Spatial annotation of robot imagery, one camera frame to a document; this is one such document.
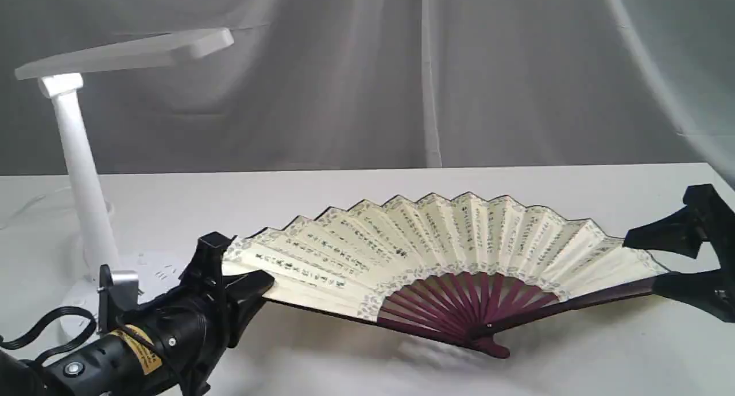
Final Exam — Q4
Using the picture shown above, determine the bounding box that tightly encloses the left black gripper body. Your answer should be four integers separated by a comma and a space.
172, 232, 231, 395

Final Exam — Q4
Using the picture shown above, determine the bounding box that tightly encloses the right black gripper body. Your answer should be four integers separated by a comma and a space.
683, 184, 734, 270

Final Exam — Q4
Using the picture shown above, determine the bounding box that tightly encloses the folding paper fan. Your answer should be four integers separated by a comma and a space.
222, 192, 670, 359

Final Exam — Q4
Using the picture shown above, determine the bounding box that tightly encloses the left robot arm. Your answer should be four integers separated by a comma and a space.
2, 232, 274, 395

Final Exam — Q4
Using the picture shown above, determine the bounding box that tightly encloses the white desk lamp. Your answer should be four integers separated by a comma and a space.
15, 28, 234, 316

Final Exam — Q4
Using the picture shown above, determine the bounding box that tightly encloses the grey backdrop curtain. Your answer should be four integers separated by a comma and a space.
2, 0, 733, 184

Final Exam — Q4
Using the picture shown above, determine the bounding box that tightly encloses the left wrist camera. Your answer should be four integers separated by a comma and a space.
98, 265, 140, 334

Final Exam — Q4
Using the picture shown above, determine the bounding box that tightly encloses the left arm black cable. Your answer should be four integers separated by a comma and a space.
0, 306, 98, 367

